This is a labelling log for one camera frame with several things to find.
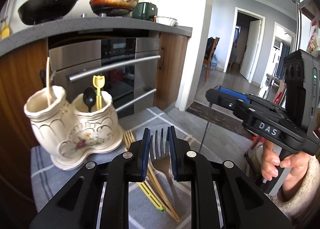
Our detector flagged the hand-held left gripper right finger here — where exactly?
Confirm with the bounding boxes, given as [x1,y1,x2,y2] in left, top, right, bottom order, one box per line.
[167,125,293,229]

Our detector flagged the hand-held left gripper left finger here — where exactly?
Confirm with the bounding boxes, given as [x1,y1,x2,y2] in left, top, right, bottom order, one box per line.
[28,127,152,229]

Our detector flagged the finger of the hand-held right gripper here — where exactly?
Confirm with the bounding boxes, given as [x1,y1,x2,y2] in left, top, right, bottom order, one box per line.
[217,85,286,110]
[205,88,253,122]

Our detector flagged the silver fork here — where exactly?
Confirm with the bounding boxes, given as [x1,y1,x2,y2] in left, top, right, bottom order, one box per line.
[149,128,183,217]

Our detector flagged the cream floral ceramic utensil holder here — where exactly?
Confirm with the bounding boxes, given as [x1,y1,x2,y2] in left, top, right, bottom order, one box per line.
[24,86,125,170]

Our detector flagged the black spoon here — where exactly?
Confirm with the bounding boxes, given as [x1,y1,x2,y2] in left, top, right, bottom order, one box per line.
[83,86,97,113]

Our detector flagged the yellow tulip shaped utensil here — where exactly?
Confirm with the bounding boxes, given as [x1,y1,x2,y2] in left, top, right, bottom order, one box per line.
[92,75,104,109]

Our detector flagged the light bamboo chopstick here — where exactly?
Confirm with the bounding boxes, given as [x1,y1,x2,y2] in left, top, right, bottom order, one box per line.
[46,57,56,105]

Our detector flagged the person's right hand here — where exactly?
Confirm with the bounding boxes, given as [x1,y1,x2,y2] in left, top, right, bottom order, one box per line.
[260,141,310,200]

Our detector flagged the wooden chair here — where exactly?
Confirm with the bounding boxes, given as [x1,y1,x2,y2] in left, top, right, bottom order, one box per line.
[203,37,220,82]

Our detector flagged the white door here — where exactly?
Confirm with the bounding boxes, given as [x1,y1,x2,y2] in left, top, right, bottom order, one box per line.
[240,20,262,80]

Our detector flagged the narrow wooden cabinet door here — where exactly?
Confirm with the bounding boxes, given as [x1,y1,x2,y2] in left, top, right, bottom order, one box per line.
[152,32,188,111]

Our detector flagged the steel bowl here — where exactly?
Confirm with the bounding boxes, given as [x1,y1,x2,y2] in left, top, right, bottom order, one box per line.
[155,16,178,27]

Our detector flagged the grey plaid tablecloth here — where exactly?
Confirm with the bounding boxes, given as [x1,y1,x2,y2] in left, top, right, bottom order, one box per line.
[30,106,200,229]

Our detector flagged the green air fryer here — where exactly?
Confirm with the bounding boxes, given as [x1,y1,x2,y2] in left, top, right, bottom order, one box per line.
[132,2,158,22]

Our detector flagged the stainless steel built-in oven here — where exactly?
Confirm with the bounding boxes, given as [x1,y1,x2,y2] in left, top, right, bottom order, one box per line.
[47,36,162,119]

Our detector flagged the gas stove burner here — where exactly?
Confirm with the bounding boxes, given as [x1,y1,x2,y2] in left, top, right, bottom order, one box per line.
[94,10,133,18]

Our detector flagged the grey stone countertop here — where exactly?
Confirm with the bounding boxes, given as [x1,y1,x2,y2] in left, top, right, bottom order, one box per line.
[0,16,193,55]

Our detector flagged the wide wooden cabinet front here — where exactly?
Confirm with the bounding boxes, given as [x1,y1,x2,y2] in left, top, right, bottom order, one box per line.
[0,40,50,149]

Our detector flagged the brown frying pan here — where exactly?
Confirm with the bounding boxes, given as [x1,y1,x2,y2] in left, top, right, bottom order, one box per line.
[89,0,161,17]

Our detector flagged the hanging yellow spatula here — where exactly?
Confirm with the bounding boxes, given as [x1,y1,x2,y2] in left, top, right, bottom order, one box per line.
[0,22,12,40]

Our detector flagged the steel vertical door handle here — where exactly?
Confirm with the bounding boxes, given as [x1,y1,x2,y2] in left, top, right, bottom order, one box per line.
[291,0,304,53]

